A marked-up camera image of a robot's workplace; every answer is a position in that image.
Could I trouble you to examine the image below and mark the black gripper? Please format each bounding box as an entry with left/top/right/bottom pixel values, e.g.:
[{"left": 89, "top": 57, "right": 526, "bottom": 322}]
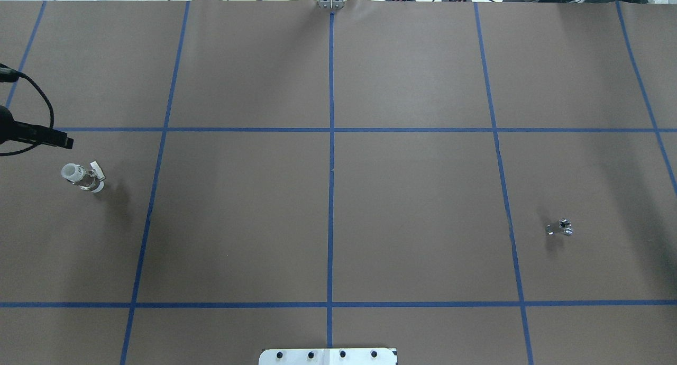
[{"left": 0, "top": 105, "right": 74, "bottom": 150}]

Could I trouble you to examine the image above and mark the white PPR valve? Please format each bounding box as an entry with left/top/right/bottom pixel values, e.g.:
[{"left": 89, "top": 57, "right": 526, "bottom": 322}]
[{"left": 60, "top": 161, "right": 106, "bottom": 193}]

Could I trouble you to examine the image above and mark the small metal pipe fitting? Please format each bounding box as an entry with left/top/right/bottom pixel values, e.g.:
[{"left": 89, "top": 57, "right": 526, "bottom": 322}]
[{"left": 545, "top": 218, "right": 573, "bottom": 236}]

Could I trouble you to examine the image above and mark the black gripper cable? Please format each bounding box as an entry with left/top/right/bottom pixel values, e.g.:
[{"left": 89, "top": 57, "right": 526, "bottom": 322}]
[{"left": 0, "top": 63, "right": 55, "bottom": 157}]

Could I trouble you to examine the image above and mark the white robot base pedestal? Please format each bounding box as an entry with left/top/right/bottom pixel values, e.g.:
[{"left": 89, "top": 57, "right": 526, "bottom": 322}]
[{"left": 258, "top": 348, "right": 398, "bottom": 364}]

